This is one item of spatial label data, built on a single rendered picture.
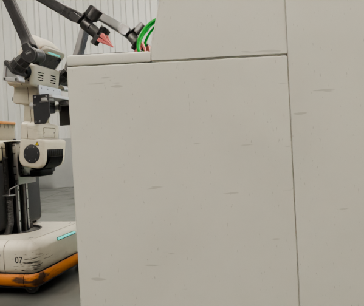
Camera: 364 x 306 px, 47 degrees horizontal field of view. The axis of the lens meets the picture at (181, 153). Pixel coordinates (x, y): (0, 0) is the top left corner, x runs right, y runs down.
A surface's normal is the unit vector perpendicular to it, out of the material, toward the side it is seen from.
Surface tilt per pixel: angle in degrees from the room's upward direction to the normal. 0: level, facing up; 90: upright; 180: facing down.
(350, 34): 90
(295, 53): 90
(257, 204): 90
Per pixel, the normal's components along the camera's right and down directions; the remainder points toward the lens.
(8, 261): -0.27, 0.04
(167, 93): 0.00, 0.02
